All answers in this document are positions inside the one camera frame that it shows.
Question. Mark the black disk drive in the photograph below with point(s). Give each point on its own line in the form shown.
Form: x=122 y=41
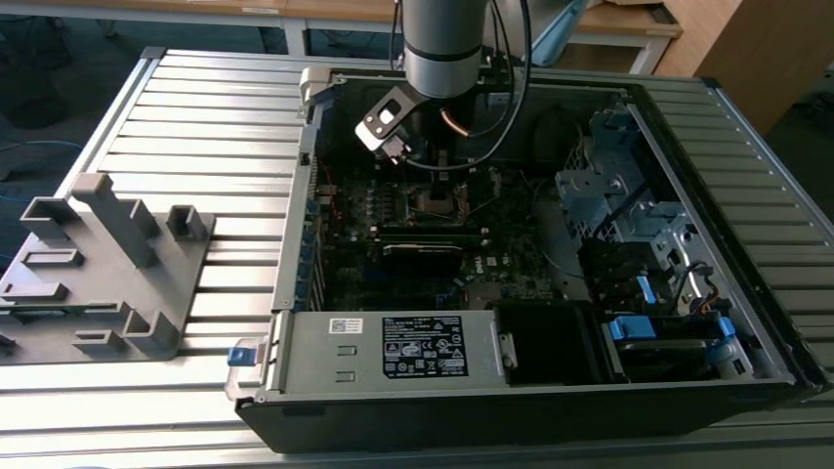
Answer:
x=661 y=361

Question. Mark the small blue connector clip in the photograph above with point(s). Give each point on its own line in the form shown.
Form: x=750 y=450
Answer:
x=645 y=289

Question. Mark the grey case release latch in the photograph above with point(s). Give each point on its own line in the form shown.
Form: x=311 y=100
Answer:
x=316 y=80

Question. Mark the brown wooden cabinet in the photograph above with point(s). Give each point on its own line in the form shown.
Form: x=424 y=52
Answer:
x=749 y=49

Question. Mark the grey plastic parts rack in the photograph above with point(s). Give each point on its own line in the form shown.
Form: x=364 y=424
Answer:
x=130 y=293

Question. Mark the black CPU socket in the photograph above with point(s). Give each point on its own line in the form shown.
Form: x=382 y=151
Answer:
x=410 y=207

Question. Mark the green motherboard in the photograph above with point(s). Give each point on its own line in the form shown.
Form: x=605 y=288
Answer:
x=515 y=234

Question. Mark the pale metal bay bracket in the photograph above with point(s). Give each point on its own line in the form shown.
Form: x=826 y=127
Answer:
x=658 y=215

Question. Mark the black RAM slot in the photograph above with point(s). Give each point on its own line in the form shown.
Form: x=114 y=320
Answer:
x=423 y=239
x=423 y=228

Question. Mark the blue case tab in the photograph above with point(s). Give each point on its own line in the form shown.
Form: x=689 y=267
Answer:
x=239 y=354

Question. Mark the black graphics card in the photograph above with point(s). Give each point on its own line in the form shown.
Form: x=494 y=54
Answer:
x=423 y=268

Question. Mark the green RAM stick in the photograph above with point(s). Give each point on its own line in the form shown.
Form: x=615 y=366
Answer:
x=65 y=311

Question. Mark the long wooden desk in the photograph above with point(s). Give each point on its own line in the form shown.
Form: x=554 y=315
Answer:
x=163 y=5

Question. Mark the silver power supply unit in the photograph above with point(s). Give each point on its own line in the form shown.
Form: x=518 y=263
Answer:
x=312 y=352

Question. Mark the silver square CPU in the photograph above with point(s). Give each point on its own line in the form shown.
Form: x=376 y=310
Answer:
x=436 y=206

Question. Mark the silver metal drive cage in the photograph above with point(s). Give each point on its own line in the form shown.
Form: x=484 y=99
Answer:
x=583 y=188

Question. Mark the blue plastic bay latch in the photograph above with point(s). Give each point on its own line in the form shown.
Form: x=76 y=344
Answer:
x=725 y=337

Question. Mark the black open PC case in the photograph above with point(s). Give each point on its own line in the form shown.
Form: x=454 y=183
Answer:
x=521 y=420

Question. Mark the blue disk carrier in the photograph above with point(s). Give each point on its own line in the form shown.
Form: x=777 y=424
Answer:
x=630 y=327

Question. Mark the wooden desk with white legs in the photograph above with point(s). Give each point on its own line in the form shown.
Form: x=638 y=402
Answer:
x=645 y=27

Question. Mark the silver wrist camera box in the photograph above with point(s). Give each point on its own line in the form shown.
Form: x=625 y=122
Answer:
x=384 y=119

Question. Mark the grey chipset heatsink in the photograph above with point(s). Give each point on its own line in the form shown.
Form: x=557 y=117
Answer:
x=483 y=297

